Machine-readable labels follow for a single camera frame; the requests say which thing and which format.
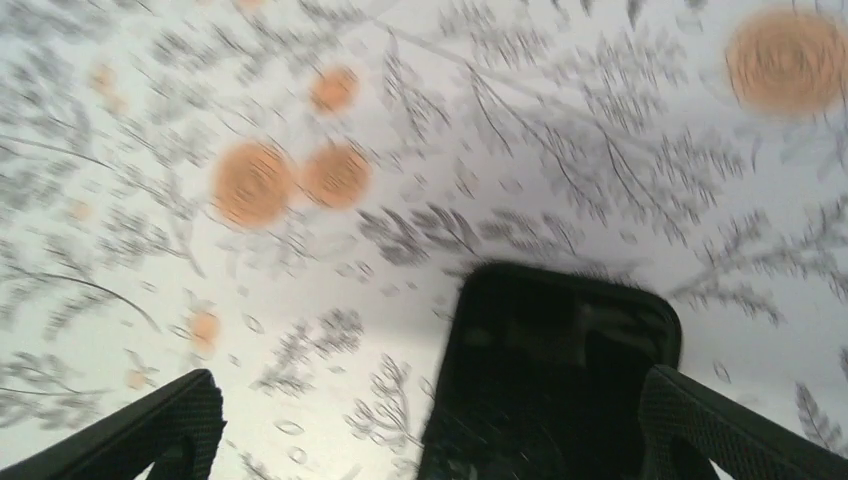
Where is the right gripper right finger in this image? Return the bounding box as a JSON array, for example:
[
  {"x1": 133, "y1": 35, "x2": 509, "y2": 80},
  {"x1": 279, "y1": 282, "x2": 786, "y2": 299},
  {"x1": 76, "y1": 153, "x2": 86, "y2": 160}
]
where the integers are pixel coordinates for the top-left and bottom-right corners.
[{"x1": 638, "y1": 365, "x2": 847, "y2": 480}]

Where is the black phone case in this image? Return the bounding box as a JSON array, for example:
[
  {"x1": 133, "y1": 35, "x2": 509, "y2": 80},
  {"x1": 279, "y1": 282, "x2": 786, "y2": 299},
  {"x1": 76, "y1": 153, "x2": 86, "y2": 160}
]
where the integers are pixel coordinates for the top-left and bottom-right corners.
[{"x1": 417, "y1": 262, "x2": 683, "y2": 479}]

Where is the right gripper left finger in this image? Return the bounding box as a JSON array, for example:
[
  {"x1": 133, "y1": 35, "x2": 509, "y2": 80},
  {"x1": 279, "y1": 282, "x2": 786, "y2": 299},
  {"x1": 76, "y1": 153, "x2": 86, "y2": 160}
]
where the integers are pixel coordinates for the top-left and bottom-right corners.
[{"x1": 1, "y1": 369, "x2": 226, "y2": 480}]

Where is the floral patterned table mat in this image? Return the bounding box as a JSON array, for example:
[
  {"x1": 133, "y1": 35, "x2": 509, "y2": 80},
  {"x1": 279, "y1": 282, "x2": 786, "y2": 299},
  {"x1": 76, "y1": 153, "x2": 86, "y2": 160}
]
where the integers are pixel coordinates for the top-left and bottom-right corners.
[{"x1": 1, "y1": 1, "x2": 847, "y2": 479}]

